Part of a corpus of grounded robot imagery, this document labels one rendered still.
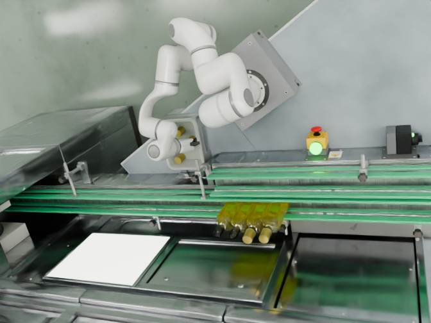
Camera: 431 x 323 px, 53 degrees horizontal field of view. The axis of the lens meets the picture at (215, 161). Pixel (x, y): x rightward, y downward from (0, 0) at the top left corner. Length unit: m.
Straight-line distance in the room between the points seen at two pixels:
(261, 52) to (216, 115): 0.34
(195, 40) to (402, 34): 0.68
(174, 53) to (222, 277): 0.78
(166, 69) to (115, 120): 1.19
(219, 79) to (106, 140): 1.37
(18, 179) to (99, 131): 0.62
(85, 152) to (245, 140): 0.99
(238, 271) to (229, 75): 0.68
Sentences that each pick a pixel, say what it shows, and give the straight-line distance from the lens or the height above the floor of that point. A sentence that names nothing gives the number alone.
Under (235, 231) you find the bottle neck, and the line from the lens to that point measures 1.51.
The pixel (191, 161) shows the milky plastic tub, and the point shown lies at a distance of 1.85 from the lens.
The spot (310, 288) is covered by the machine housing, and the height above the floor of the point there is 1.19.
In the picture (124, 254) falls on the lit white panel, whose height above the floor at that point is 1.13.
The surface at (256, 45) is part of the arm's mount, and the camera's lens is 1.53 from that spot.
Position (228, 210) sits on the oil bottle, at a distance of 1.61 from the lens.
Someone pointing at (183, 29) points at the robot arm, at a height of 1.06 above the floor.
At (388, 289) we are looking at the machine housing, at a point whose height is 1.16.
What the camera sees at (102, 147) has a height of 0.44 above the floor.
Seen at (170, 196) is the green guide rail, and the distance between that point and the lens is 1.79.
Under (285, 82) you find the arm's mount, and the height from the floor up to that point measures 0.87.
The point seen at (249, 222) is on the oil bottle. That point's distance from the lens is 1.53.
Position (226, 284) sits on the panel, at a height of 1.25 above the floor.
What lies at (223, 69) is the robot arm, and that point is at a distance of 1.29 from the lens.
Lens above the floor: 2.32
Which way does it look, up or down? 58 degrees down
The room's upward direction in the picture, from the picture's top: 139 degrees counter-clockwise
